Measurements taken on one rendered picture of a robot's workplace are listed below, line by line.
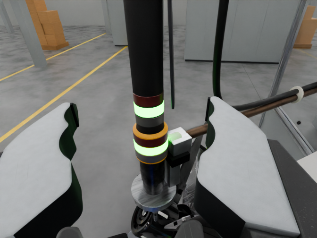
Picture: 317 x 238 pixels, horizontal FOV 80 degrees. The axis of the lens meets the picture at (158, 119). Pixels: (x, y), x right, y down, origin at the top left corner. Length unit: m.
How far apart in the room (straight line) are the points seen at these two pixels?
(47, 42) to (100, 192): 7.09
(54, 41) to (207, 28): 5.43
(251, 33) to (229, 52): 0.67
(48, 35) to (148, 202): 8.29
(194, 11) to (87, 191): 4.80
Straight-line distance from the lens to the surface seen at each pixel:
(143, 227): 0.53
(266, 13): 5.85
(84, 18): 14.22
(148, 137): 0.22
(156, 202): 0.30
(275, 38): 6.03
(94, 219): 2.05
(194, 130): 0.28
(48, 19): 8.29
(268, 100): 0.37
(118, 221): 1.99
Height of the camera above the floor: 1.72
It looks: 34 degrees down
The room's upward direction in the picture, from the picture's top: 2 degrees counter-clockwise
